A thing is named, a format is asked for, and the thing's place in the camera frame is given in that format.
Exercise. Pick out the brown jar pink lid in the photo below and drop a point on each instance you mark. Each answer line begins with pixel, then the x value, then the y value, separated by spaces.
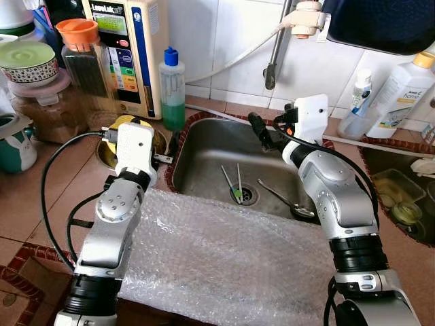
pixel 51 112

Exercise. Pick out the thin metal chopstick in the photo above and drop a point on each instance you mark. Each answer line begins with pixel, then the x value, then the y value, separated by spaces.
pixel 239 180
pixel 229 182

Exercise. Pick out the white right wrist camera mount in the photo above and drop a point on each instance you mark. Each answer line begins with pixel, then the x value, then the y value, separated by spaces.
pixel 311 117

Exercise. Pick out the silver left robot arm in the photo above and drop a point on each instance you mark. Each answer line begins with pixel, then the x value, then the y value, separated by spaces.
pixel 109 231

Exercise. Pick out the green patterned ceramic bowl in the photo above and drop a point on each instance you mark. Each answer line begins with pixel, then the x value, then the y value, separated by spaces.
pixel 27 60

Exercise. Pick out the white plastic canister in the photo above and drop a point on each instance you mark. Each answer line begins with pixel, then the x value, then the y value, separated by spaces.
pixel 13 17

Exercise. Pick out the metal spoon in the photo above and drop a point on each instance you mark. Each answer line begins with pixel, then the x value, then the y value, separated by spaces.
pixel 272 191

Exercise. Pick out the metal faucet pipe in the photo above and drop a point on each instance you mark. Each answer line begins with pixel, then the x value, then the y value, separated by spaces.
pixel 277 54

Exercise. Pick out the small white bottle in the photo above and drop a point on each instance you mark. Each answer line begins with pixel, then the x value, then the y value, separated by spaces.
pixel 362 88

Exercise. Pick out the stainless steel sink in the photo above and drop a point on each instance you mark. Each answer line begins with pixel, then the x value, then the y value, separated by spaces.
pixel 387 231
pixel 204 156

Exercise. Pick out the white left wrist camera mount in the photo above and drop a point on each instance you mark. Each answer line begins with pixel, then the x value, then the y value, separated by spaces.
pixel 136 149

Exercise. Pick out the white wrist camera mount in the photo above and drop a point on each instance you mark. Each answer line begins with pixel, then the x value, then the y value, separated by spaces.
pixel 311 117
pixel 136 149

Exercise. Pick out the white teal ceramic mug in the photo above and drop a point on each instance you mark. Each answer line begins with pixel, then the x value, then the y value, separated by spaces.
pixel 15 146

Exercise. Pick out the clear bubble wrap sheet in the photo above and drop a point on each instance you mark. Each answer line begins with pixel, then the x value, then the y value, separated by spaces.
pixel 224 265

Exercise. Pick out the yellow plastic object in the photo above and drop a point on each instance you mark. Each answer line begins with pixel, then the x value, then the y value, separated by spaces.
pixel 132 123

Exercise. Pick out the round metal sink drain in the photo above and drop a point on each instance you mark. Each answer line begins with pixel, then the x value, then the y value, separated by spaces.
pixel 248 197

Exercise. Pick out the green soap bottle blue cap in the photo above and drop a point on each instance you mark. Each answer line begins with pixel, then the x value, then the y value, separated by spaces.
pixel 172 95

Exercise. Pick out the beige water ionizer appliance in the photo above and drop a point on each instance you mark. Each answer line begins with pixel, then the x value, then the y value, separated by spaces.
pixel 153 54

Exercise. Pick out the clear jar orange lid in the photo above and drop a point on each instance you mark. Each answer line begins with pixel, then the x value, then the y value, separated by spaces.
pixel 88 68

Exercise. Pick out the clear plastic cup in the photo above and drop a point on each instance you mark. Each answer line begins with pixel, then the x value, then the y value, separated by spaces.
pixel 355 128

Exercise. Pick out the white round sink plug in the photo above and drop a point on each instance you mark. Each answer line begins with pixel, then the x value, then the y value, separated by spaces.
pixel 425 166

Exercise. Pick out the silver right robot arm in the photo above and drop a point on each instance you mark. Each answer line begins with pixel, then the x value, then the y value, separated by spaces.
pixel 336 197

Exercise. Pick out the dark blue plastic basin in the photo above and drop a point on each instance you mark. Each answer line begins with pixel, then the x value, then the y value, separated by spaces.
pixel 380 24

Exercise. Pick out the white bottle yellow cap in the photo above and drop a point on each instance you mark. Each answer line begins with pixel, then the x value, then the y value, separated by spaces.
pixel 401 92

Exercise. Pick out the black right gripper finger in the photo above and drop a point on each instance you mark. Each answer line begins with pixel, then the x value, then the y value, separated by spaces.
pixel 262 130

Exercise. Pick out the white faucet diverter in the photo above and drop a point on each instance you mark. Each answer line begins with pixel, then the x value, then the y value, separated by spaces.
pixel 306 20

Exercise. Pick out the clear glass food container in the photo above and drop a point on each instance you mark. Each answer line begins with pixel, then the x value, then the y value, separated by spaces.
pixel 394 183

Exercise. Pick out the round green lid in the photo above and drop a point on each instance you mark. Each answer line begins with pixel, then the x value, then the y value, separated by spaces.
pixel 406 214

